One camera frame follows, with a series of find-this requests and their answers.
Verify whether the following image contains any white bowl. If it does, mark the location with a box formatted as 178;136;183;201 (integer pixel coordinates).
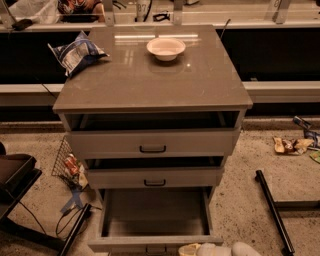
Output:
146;38;186;61

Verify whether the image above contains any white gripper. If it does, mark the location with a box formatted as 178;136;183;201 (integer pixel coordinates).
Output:
178;243;232;256

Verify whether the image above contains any person in background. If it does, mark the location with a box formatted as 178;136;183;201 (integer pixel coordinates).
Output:
57;0;105;22

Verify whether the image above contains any grey three-drawer cabinet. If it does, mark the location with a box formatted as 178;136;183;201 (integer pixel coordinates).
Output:
52;24;254;208

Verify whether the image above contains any blue white chip bag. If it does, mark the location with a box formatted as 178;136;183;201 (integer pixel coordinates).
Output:
48;31;109;78

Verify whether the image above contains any green item at right edge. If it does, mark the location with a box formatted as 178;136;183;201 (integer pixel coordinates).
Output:
310;151;320;164

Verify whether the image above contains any grey drawer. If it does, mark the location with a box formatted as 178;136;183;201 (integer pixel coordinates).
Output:
88;187;223;256
86;168;224;189
66;128;240;159

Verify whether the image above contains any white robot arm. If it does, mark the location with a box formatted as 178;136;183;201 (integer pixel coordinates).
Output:
178;242;262;256

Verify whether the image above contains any black stand base left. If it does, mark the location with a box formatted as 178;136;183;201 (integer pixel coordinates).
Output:
0;204;92;256

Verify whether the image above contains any clear plastic bag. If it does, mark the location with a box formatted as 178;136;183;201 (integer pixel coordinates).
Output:
9;0;60;24

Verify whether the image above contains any grey bottom drawer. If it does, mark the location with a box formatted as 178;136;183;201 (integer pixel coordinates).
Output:
88;187;223;256

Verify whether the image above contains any blue snack bag on floor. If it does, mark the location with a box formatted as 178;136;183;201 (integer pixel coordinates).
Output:
293;116;320;149

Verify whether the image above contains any black cable on floor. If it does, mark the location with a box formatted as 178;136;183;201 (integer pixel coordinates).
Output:
16;199;103;240

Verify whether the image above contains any white cup on counter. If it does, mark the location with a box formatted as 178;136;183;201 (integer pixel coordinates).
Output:
136;0;153;22

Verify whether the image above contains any crumpled yellow snack wrapper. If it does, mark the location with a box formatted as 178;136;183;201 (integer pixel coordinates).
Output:
273;137;314;155

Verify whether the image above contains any grey middle drawer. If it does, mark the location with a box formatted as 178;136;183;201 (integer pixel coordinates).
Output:
86;168;224;189

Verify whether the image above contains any red soda can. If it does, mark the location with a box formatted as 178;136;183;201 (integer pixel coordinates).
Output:
64;154;79;175

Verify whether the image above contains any black chair at left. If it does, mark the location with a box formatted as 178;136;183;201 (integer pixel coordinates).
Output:
0;142;42;219

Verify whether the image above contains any blue tape cross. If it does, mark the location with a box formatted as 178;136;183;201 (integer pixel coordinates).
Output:
60;189;83;214

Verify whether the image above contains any black stand base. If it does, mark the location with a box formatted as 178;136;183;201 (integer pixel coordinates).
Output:
255;170;320;256
0;204;92;256

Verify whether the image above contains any black stand base right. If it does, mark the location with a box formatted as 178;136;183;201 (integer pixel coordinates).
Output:
255;170;320;256

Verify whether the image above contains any grey top drawer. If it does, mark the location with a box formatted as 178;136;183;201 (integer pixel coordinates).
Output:
66;128;240;159

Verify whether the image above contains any wire mesh basket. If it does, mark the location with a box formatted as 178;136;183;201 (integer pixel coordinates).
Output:
52;138;88;190

